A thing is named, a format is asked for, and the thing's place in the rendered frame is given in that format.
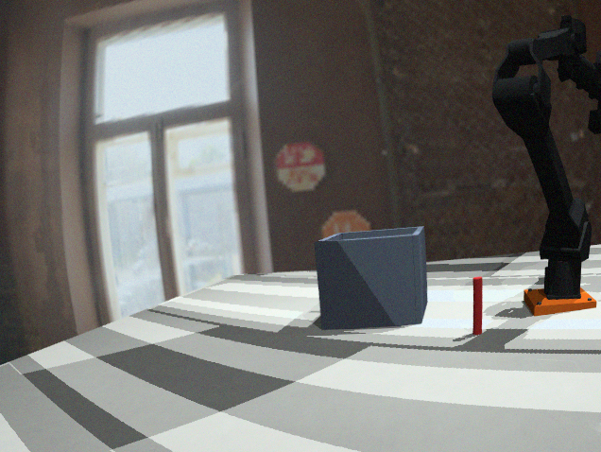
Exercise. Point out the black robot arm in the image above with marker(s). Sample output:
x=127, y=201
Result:
x=524, y=104

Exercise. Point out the red peg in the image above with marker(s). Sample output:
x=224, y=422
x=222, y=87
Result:
x=477, y=305

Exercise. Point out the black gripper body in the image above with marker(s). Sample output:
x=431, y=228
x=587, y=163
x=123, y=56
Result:
x=589, y=86

